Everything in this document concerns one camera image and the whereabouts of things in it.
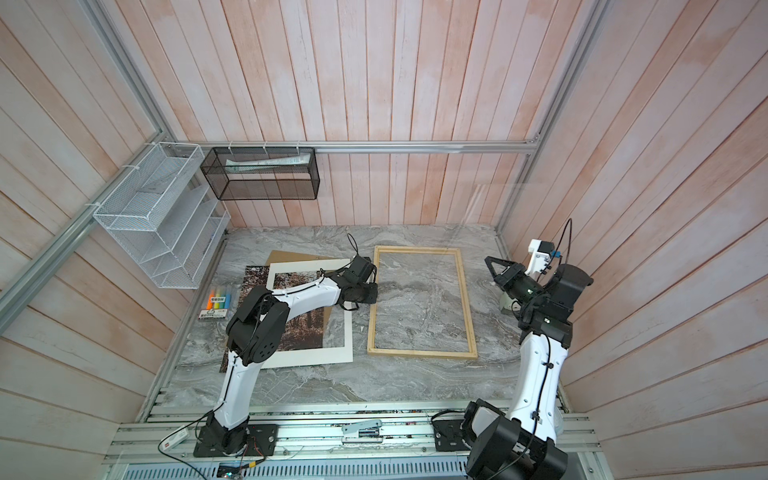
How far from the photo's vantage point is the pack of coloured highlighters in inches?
38.2

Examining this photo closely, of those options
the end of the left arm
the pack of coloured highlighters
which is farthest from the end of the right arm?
the pack of coloured highlighters

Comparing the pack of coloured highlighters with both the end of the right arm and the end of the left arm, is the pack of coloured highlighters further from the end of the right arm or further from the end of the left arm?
the end of the right arm
